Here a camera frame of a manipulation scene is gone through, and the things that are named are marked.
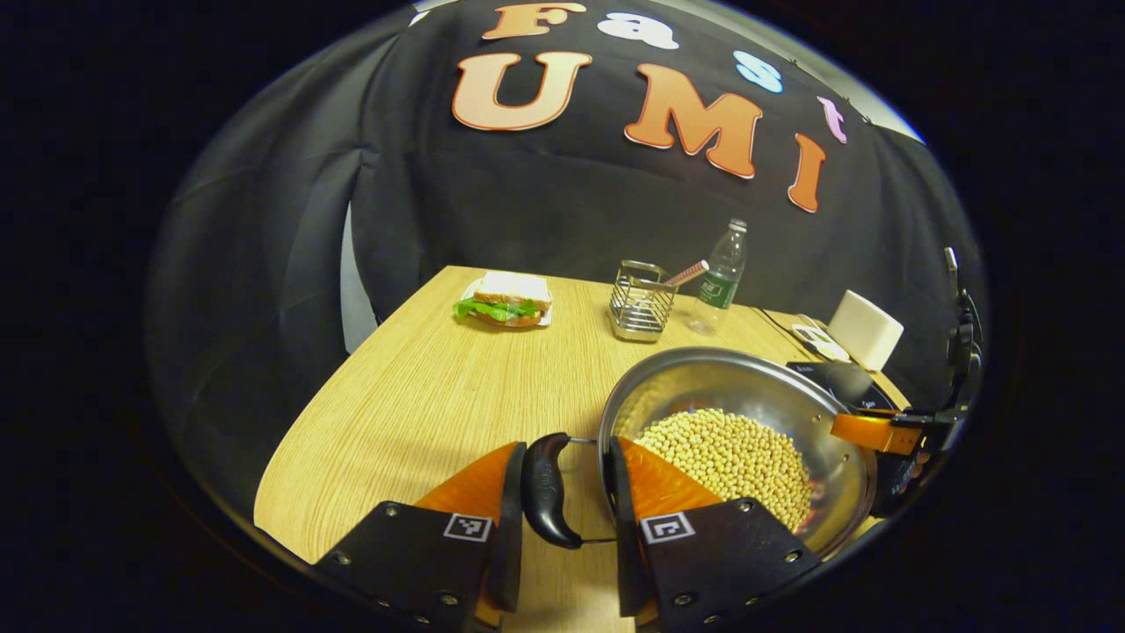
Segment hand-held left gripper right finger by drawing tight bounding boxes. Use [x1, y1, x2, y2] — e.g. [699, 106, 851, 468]
[608, 435, 823, 632]

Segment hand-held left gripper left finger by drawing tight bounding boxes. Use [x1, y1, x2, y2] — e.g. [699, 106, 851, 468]
[312, 440, 528, 629]

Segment black induction cooktop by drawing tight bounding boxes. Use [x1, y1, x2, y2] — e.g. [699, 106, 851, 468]
[787, 360, 915, 520]

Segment steel pot with soybeans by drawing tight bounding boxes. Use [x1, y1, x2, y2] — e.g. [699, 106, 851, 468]
[520, 346, 880, 559]

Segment white toaster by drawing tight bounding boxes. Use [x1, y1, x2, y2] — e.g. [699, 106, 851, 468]
[826, 289, 904, 373]

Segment white divided bean dish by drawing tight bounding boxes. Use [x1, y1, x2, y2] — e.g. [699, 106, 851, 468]
[791, 324, 852, 363]

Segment clear plastic water bottle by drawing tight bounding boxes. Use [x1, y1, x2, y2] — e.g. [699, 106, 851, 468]
[688, 218, 749, 338]

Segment lettuce sandwich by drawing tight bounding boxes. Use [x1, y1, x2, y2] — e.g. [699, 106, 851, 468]
[453, 271, 553, 328]

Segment metal wire basket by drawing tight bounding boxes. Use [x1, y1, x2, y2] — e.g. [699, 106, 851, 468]
[608, 259, 678, 344]

